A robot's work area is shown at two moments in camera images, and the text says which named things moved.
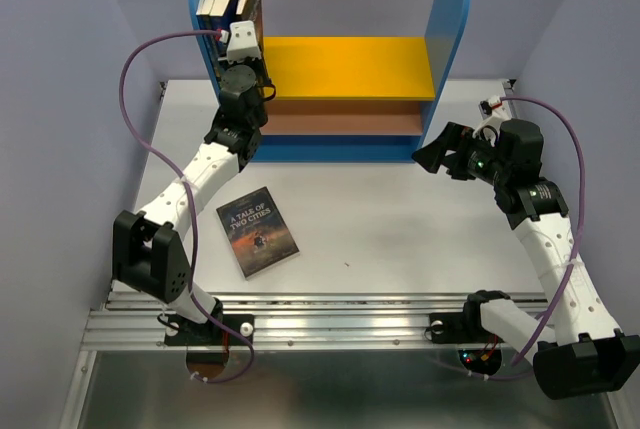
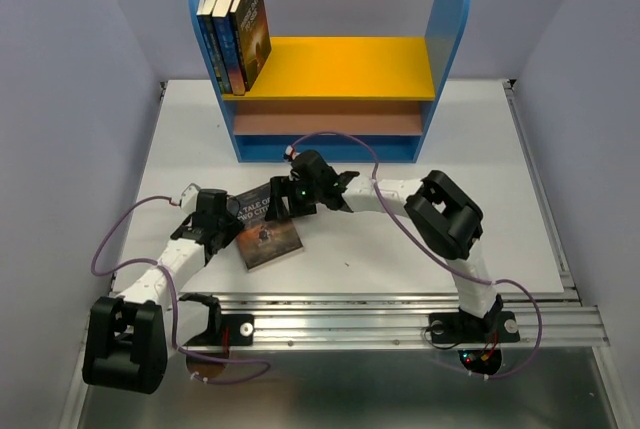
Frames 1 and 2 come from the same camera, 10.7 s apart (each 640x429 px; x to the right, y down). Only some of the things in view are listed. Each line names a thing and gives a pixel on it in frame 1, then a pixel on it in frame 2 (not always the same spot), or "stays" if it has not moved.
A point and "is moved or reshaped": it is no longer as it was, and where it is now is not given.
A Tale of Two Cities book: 257,232 is moved or reshaped
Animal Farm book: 208,43 stays
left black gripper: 257,65 to 235,226
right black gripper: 430,156 to 281,187
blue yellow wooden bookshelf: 364,99 stays
